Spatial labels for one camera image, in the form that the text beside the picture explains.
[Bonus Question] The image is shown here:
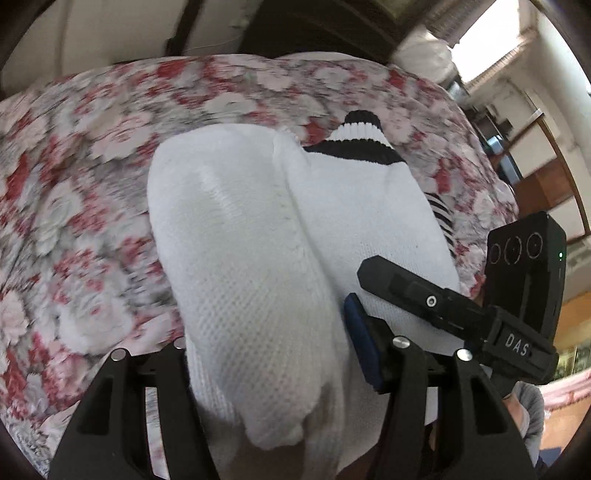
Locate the black ornate metal stand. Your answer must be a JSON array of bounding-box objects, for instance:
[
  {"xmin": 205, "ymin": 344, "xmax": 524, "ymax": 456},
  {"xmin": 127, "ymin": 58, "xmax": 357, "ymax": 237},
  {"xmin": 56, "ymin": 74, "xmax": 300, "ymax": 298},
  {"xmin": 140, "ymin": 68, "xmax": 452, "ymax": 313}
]
[{"xmin": 164, "ymin": 0, "xmax": 206, "ymax": 58}]

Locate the brown wooden furniture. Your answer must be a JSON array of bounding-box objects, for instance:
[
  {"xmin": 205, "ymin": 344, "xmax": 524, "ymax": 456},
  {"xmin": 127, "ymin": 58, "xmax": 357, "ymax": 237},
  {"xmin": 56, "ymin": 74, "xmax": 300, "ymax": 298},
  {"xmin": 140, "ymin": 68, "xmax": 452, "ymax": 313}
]
[{"xmin": 508, "ymin": 108, "xmax": 591, "ymax": 245}]

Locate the person's right forearm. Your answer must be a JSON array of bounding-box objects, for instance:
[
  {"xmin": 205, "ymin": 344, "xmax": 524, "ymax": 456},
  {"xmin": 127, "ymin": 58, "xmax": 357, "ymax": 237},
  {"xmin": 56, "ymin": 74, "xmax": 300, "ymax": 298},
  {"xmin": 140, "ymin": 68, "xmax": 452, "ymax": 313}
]
[{"xmin": 503, "ymin": 381, "xmax": 546, "ymax": 467}]

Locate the white sweater with black trim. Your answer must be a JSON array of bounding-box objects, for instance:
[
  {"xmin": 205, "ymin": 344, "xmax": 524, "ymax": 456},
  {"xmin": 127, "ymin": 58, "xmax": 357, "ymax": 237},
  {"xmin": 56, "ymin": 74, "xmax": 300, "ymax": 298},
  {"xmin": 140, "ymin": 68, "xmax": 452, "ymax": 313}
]
[{"xmin": 147, "ymin": 110, "xmax": 462, "ymax": 480}]

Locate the floral bed blanket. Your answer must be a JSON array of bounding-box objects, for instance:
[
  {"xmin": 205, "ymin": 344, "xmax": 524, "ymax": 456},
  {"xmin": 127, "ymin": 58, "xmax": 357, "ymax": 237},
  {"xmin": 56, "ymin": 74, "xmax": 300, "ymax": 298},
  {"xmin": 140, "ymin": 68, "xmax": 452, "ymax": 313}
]
[{"xmin": 0, "ymin": 53, "xmax": 520, "ymax": 480}]

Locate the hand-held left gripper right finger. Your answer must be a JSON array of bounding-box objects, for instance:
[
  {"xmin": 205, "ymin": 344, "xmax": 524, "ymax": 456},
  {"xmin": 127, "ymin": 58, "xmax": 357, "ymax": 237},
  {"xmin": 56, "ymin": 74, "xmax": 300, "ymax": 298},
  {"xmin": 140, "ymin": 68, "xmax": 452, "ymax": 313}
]
[{"xmin": 343, "ymin": 292, "xmax": 537, "ymax": 480}]

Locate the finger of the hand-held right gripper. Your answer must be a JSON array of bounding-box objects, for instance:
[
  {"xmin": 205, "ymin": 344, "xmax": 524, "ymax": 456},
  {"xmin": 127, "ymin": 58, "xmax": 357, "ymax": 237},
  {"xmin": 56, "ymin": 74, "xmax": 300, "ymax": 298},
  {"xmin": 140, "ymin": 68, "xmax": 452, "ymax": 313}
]
[{"xmin": 357, "ymin": 256, "xmax": 488, "ymax": 344}]

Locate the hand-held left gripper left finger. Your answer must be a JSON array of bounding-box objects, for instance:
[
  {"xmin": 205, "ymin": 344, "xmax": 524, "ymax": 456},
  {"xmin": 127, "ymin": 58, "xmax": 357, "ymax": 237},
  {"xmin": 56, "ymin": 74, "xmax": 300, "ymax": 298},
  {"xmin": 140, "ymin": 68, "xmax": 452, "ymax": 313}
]
[{"xmin": 48, "ymin": 337, "xmax": 220, "ymax": 480}]

